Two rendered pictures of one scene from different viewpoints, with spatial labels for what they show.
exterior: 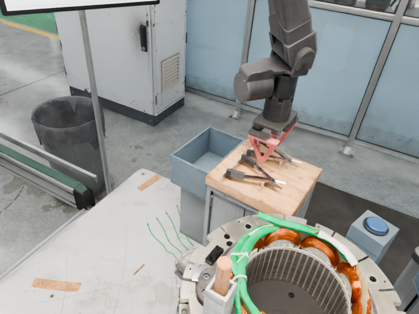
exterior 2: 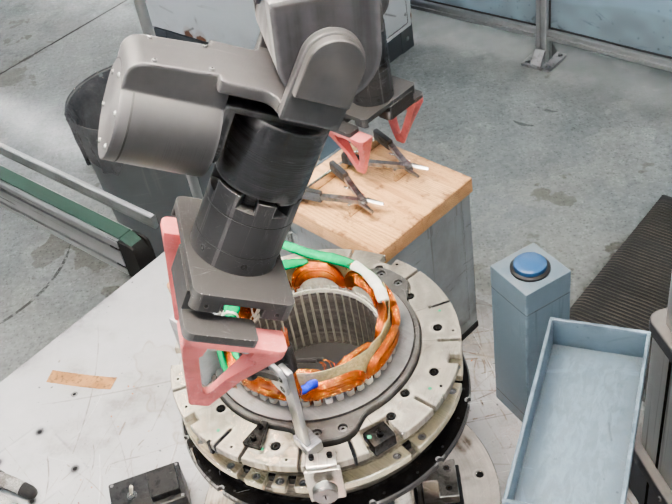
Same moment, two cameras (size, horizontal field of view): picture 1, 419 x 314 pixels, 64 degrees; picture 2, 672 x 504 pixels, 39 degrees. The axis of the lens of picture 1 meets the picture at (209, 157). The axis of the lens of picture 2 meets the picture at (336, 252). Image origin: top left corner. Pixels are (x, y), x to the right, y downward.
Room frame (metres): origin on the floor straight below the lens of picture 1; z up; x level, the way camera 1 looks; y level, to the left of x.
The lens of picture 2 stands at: (-0.39, -0.42, 1.84)
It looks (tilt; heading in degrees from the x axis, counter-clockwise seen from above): 40 degrees down; 20
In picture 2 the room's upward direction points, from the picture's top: 11 degrees counter-clockwise
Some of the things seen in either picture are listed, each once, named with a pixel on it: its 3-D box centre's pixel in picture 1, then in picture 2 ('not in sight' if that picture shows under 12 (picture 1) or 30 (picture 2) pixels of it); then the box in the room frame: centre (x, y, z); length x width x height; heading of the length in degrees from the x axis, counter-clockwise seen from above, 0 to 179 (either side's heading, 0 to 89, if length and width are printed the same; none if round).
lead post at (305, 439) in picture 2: not in sight; (299, 407); (0.14, -0.16, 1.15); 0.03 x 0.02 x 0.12; 51
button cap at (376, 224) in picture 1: (376, 224); (530, 264); (0.48, -0.35, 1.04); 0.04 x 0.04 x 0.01
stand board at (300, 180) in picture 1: (265, 176); (371, 195); (0.59, -0.13, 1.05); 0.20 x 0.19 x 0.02; 59
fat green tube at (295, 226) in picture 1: (303, 232); (335, 264); (0.34, -0.15, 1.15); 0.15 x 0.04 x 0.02; 59
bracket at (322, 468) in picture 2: not in sight; (324, 476); (0.12, -0.18, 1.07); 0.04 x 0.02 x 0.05; 107
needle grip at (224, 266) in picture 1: (222, 277); not in sight; (0.22, -0.03, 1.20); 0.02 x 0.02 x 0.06
